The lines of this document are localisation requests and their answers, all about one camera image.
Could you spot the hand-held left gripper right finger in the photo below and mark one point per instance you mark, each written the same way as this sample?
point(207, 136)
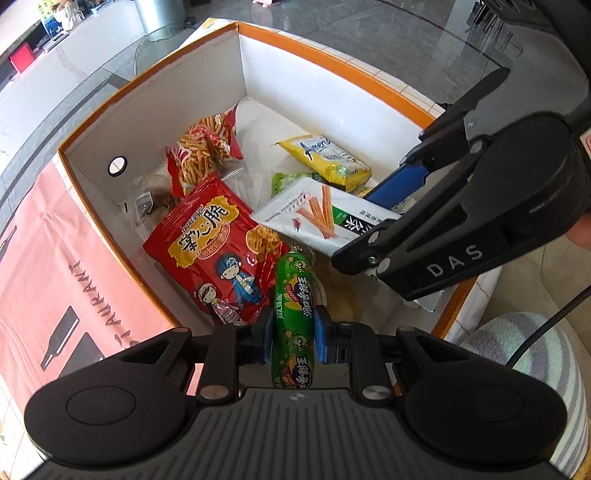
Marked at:
point(322, 341)

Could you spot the green sausage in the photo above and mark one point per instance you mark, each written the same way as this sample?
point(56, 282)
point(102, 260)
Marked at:
point(295, 300)

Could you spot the pink round object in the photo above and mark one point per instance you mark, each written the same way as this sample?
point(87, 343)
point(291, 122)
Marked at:
point(268, 2)

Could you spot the pink printed cloth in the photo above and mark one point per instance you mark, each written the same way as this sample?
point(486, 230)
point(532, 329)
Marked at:
point(46, 277)

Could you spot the red packet of thin sticks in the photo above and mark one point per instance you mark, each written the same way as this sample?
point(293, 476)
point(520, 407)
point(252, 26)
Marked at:
point(203, 147)

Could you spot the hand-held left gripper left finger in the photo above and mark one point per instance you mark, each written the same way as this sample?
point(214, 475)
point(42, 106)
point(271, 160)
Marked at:
point(267, 341)

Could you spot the yellow snack packet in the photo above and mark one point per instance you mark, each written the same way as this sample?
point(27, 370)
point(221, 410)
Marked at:
point(323, 159)

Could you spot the striped cushion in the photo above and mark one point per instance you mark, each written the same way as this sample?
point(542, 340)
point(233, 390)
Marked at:
point(508, 337)

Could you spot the white marble counter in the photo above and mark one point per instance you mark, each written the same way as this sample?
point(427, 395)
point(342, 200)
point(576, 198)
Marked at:
point(69, 50)

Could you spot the metal trash bin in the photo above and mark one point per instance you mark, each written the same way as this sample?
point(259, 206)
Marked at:
point(157, 11)

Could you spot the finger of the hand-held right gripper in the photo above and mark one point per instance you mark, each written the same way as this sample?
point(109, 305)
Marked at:
point(397, 187)
point(364, 251)

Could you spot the clear packet of round snacks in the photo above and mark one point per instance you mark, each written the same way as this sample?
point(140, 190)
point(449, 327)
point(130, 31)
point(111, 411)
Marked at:
point(152, 198)

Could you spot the large red cartoon snack packet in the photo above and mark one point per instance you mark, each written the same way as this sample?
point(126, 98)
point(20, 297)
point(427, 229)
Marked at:
point(207, 240)

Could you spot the red box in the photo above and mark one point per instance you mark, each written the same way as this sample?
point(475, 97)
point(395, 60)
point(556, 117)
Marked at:
point(21, 57)

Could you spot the round glass table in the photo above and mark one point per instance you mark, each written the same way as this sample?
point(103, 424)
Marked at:
point(157, 46)

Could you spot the white box with orange rim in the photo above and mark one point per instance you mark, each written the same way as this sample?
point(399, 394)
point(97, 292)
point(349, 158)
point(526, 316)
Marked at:
point(277, 69)

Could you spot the clear packet of brown crackers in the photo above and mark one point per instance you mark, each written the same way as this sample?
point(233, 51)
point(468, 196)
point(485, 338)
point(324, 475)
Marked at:
point(341, 290)

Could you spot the green snack packet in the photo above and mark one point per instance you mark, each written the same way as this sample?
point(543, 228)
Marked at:
point(288, 182)

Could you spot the white packet of snack sticks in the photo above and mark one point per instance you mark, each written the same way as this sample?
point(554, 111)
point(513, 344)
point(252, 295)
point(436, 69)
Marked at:
point(304, 212)

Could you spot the person's right hand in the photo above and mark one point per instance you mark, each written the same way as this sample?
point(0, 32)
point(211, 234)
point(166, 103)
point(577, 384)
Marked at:
point(579, 236)

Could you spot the beige sofa cushion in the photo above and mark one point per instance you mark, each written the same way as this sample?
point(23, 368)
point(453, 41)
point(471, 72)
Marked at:
point(531, 286)

